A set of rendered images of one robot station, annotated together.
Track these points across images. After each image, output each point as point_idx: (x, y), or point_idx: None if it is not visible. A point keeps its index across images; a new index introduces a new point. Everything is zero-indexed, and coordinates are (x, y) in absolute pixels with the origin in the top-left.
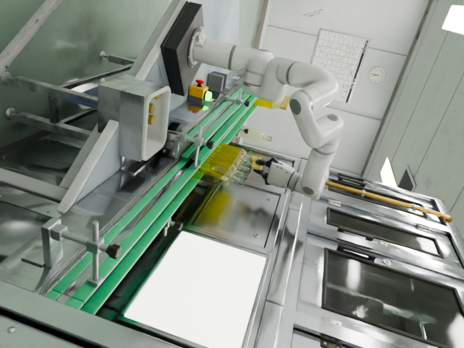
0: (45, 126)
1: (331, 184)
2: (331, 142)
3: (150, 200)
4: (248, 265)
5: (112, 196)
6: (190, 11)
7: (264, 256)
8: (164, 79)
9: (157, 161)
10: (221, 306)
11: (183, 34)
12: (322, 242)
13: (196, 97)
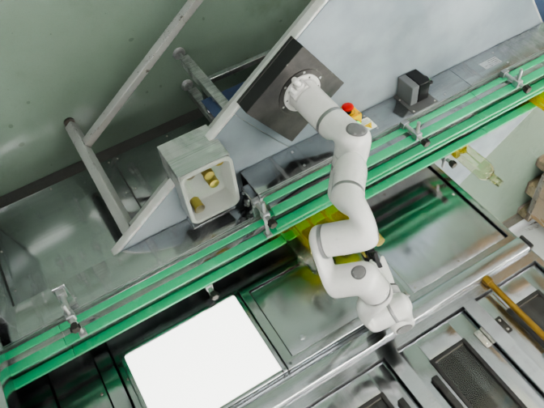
0: (202, 111)
1: (510, 307)
2: (359, 296)
3: (185, 266)
4: (255, 367)
5: (153, 252)
6: (286, 55)
7: (281, 367)
8: (260, 125)
9: (230, 216)
10: (193, 392)
11: (262, 91)
12: (388, 383)
13: None
